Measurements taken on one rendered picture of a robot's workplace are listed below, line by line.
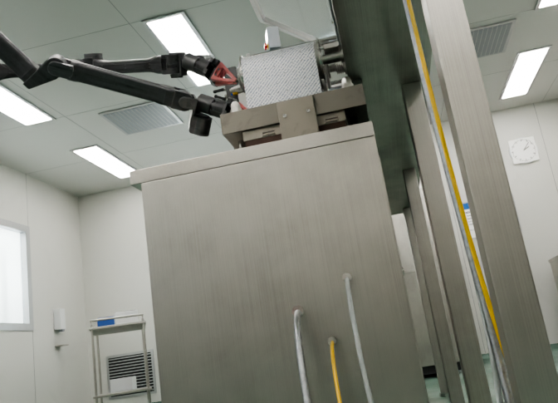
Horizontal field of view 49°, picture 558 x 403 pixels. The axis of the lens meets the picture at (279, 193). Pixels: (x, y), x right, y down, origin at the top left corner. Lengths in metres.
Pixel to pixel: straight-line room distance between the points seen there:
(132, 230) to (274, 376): 6.74
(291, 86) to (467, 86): 0.95
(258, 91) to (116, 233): 6.45
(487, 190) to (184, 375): 0.90
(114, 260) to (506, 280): 7.43
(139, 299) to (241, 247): 6.49
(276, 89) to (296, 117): 0.30
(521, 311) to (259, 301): 0.73
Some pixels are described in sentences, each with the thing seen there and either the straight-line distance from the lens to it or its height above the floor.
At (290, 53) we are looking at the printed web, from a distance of 1.97.
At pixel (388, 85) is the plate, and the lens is 2.01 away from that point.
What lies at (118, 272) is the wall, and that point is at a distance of 8.16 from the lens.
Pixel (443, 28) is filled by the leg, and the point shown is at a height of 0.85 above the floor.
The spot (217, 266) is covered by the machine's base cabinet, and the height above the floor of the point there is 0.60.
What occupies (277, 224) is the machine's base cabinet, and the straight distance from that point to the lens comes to 1.54.
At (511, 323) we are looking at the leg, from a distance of 0.99.
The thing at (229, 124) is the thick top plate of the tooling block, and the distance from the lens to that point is 1.71.
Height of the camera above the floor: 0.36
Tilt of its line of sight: 15 degrees up
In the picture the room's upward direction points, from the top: 9 degrees counter-clockwise
